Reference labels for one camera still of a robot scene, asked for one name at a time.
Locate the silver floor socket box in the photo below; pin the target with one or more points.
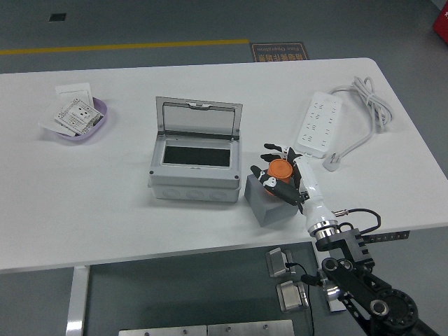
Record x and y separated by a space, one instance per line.
290 297
278 262

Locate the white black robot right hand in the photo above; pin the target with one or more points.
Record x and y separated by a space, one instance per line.
313 196

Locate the red object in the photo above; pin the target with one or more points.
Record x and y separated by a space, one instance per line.
441 21

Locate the grey metal plate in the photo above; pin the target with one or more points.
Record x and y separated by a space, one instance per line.
161 331

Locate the black floor hatch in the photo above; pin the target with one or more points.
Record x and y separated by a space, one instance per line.
57 17

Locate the white power strip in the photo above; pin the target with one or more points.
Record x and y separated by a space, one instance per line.
318 122

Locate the brown floor sign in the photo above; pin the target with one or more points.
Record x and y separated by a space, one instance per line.
280 52

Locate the grey cube with round recess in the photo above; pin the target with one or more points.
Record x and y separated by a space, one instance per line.
269 213

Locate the purple plastic tray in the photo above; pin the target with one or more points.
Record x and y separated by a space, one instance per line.
84 136

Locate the black under-table rail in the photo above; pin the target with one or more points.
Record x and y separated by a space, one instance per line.
388 237

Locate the grey junction box with lid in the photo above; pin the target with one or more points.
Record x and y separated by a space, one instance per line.
192 190

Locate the white flat cover plate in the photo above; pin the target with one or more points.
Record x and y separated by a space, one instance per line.
47 122

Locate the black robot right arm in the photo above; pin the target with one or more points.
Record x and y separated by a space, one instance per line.
353 241

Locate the plain white switch panel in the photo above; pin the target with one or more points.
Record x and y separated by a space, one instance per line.
73 92

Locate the white socket panel with holes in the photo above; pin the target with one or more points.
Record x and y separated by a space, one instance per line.
77 113

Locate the orange cylinder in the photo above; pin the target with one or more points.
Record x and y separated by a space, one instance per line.
280 169

